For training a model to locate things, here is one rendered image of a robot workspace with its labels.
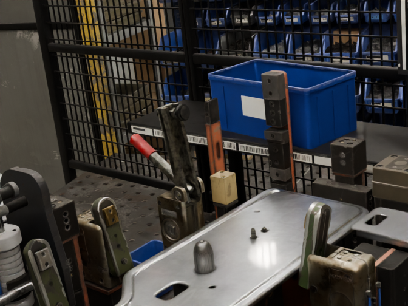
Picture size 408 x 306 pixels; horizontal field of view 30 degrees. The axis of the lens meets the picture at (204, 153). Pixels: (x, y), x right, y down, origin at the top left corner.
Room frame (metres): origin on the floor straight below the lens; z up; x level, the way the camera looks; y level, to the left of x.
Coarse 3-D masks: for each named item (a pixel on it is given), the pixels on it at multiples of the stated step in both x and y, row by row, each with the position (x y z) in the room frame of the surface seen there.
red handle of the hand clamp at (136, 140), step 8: (136, 136) 1.33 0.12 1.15; (136, 144) 1.32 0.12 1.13; (144, 144) 1.32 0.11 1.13; (144, 152) 1.31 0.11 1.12; (152, 152) 1.31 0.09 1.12; (152, 160) 1.30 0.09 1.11; (160, 160) 1.30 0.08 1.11; (160, 168) 1.29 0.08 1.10; (168, 168) 1.28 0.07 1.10; (168, 176) 1.28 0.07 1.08
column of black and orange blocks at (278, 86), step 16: (272, 80) 1.47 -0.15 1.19; (272, 96) 1.48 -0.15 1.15; (288, 96) 1.49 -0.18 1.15; (272, 112) 1.48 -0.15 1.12; (288, 112) 1.49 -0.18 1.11; (272, 128) 1.50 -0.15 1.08; (288, 128) 1.48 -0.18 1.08; (272, 144) 1.49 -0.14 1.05; (288, 144) 1.48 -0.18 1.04; (272, 160) 1.49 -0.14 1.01; (288, 160) 1.48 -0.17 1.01; (272, 176) 1.49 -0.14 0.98; (288, 176) 1.48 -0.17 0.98
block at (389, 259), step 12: (372, 252) 1.10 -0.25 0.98; (384, 252) 1.09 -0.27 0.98; (396, 252) 1.09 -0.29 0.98; (384, 264) 1.05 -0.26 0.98; (396, 264) 1.05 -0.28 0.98; (384, 276) 1.04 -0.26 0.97; (396, 276) 1.04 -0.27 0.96; (384, 288) 1.04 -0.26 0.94; (396, 288) 1.04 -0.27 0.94; (384, 300) 1.04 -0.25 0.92; (396, 300) 1.04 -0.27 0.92
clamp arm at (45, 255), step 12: (36, 240) 1.02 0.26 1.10; (24, 252) 1.01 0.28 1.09; (36, 252) 1.01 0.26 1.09; (48, 252) 1.02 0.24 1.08; (36, 264) 1.00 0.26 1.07; (48, 264) 1.01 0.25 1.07; (36, 276) 1.00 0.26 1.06; (48, 276) 1.01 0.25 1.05; (36, 288) 1.00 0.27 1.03; (48, 288) 1.00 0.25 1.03; (60, 288) 1.01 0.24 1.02; (48, 300) 0.99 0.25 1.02; (60, 300) 1.01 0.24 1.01
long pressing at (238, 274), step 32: (288, 192) 1.34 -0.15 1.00; (224, 224) 1.23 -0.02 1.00; (256, 224) 1.21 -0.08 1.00; (288, 224) 1.20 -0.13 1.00; (352, 224) 1.17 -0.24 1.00; (160, 256) 1.12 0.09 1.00; (192, 256) 1.12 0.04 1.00; (224, 256) 1.10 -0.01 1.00; (256, 256) 1.09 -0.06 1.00; (288, 256) 1.08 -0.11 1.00; (128, 288) 1.03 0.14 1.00; (160, 288) 1.02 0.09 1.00; (192, 288) 1.01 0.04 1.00; (224, 288) 1.00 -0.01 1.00; (256, 288) 0.99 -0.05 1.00
